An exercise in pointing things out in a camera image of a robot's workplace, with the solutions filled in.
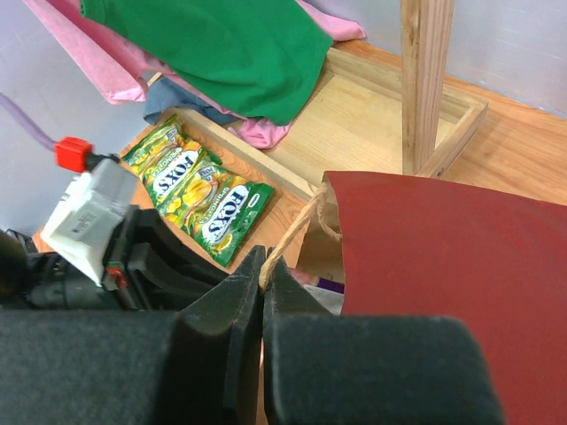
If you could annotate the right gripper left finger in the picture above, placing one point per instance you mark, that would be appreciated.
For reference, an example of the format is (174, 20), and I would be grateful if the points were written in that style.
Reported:
(196, 366)

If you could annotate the red brown paper bag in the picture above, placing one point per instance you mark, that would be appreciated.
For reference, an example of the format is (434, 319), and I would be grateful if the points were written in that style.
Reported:
(418, 246)

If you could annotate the green Fox's candy bag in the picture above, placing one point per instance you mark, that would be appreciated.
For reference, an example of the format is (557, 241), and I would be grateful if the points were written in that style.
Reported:
(212, 205)
(164, 158)

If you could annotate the pink shirt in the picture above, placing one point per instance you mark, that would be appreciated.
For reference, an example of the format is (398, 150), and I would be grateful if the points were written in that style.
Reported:
(116, 66)

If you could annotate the wooden clothes rack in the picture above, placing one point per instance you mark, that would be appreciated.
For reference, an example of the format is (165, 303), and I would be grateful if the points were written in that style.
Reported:
(364, 116)

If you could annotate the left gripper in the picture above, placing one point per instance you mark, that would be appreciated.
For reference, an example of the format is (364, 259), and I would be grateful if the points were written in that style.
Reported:
(147, 267)

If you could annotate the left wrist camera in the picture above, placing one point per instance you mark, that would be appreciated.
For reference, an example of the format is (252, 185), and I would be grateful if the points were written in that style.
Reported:
(81, 225)

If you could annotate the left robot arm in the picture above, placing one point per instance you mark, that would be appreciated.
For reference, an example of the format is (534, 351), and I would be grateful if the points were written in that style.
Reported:
(31, 280)

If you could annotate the green shirt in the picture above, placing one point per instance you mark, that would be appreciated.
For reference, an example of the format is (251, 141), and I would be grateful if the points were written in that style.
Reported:
(259, 59)

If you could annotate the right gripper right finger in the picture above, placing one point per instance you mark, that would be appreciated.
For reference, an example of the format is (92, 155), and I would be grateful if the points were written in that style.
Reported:
(322, 368)

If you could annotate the blue grey cloth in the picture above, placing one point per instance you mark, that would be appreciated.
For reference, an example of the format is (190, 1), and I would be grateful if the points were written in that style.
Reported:
(165, 94)

